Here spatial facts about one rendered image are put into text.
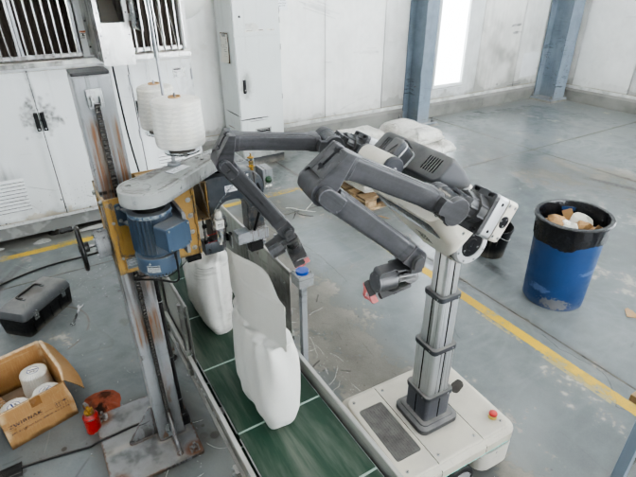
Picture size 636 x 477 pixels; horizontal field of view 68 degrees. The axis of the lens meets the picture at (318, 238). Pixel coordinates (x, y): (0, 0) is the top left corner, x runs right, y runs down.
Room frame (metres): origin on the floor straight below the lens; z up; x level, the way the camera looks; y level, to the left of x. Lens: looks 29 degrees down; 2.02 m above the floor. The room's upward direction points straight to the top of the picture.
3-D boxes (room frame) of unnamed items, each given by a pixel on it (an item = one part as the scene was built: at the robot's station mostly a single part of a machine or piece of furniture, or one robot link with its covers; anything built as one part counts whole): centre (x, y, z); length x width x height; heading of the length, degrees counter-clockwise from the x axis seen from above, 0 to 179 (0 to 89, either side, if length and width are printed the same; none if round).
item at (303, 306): (1.83, 0.07, 0.39); 0.03 x 0.03 x 0.78; 31
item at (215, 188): (1.91, 0.41, 1.21); 0.30 x 0.25 x 0.30; 31
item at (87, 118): (1.66, 0.76, 0.88); 0.12 x 0.11 x 1.74; 121
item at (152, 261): (1.49, 0.58, 1.21); 0.15 x 0.15 x 0.25
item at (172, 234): (1.43, 0.50, 1.25); 0.10 x 0.08 x 0.12; 146
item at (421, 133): (5.04, -1.01, 0.56); 0.67 x 0.43 x 0.15; 31
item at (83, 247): (1.55, 0.90, 1.13); 0.18 x 0.11 x 0.18; 31
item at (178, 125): (1.57, 0.46, 1.61); 0.17 x 0.17 x 0.17
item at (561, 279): (2.80, -1.69, 0.32); 0.51 x 0.48 x 0.65; 121
